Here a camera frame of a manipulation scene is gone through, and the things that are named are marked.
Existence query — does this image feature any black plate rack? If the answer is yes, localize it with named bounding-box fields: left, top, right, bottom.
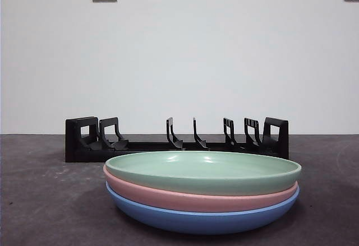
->
left=65, top=116, right=289, bottom=163

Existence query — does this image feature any green round plate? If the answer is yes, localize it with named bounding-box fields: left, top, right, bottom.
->
left=105, top=150, right=303, bottom=196

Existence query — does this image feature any pink round plate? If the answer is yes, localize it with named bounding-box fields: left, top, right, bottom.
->
left=103, top=164, right=298, bottom=213

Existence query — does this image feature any blue round plate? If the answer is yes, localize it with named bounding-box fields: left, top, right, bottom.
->
left=105, top=180, right=300, bottom=235

